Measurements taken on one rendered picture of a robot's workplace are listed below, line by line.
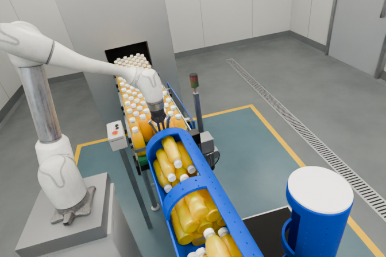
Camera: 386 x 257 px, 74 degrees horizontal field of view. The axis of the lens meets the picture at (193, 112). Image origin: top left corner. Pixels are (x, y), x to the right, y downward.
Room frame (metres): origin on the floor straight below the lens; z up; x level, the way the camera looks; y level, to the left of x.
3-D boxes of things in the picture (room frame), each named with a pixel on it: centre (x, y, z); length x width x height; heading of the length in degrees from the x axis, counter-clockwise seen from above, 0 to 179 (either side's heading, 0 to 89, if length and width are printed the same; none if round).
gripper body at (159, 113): (1.17, 0.19, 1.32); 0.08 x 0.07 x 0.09; 105
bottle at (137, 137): (1.38, 0.39, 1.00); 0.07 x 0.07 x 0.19
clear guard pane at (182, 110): (1.98, 0.11, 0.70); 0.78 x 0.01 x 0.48; 15
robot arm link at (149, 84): (1.18, 0.19, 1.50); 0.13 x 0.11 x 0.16; 25
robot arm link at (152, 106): (1.17, 0.19, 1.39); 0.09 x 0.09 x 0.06
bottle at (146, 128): (1.52, 0.35, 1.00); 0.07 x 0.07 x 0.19
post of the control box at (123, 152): (1.42, 0.54, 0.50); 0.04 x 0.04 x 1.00; 15
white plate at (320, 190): (0.77, -0.53, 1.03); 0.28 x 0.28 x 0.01
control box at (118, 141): (1.42, 0.54, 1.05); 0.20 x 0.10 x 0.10; 15
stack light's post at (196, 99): (1.76, -0.04, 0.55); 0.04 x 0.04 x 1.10; 15
